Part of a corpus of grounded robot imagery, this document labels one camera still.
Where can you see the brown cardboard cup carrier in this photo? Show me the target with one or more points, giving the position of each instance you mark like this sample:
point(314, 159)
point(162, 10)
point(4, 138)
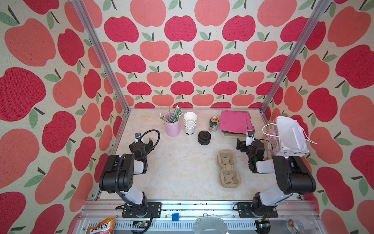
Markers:
point(229, 175)

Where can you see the orange snack packet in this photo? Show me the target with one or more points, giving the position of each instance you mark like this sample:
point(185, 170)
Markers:
point(107, 226)

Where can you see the pink straw holder cup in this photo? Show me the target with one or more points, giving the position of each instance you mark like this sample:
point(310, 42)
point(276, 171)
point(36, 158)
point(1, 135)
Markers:
point(172, 129)

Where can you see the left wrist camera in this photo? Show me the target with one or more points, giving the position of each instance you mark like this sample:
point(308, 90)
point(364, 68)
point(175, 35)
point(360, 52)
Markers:
point(138, 137)

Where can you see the wrapped straws and stirrers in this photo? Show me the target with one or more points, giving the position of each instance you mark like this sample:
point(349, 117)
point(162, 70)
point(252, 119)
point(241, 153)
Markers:
point(173, 117)

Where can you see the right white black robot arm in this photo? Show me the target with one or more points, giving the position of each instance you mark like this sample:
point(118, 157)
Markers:
point(292, 178)

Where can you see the stack of pink napkins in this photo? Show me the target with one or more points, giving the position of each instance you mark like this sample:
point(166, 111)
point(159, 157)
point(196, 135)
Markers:
point(235, 122)

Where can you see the stack of white paper cups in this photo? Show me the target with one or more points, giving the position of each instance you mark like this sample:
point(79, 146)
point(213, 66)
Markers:
point(190, 122)

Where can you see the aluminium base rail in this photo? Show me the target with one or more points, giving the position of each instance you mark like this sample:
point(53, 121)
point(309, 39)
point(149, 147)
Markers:
point(202, 217)

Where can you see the green beverage can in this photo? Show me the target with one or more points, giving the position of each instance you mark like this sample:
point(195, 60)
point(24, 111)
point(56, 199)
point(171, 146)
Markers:
point(213, 124)

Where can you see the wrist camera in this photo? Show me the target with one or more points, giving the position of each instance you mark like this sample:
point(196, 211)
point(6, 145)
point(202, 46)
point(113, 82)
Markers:
point(138, 137)
point(249, 138)

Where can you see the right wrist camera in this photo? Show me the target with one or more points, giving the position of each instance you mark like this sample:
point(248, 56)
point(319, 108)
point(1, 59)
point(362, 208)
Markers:
point(249, 138)

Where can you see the stack of black cup lids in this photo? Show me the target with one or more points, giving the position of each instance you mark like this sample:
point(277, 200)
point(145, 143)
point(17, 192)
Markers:
point(204, 137)

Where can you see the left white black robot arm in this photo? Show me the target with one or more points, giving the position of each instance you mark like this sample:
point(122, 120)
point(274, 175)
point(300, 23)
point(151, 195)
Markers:
point(118, 178)

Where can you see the white patterned paper gift bag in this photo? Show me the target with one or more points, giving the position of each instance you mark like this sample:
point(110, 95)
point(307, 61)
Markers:
point(285, 137)

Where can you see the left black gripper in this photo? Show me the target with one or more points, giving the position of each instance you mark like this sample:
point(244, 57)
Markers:
point(143, 146)

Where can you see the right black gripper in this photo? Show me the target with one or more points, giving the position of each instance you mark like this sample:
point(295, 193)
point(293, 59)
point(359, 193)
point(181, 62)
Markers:
point(244, 145)

